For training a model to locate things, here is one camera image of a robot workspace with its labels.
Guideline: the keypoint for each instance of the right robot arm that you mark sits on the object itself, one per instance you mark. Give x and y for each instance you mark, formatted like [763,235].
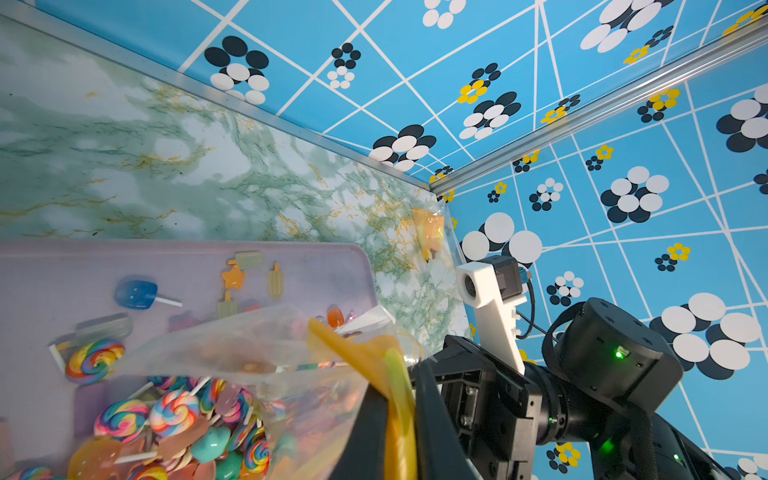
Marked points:
[603,377]

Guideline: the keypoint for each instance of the pile of candies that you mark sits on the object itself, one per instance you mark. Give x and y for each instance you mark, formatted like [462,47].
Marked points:
[174,427]

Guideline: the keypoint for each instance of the lilac plastic tray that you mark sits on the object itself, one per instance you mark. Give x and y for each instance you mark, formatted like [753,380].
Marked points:
[57,295]

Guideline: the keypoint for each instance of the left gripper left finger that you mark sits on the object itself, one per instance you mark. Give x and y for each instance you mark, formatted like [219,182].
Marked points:
[364,455]

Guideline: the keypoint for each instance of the yellow duck ziploc bag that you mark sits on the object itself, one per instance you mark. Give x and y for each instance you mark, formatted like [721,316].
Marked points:
[308,380]

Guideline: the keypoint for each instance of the orange star candy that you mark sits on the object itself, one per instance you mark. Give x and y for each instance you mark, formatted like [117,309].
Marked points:
[234,278]

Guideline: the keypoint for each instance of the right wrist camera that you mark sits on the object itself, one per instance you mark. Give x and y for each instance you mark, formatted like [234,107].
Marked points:
[493,288]

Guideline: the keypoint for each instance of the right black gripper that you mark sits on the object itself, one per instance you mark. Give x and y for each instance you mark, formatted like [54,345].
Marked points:
[498,414]

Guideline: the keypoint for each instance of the blue popsicle candy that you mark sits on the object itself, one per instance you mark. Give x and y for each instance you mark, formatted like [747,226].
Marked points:
[141,295]

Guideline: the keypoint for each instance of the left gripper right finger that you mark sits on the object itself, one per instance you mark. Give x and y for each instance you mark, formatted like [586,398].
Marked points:
[439,453]

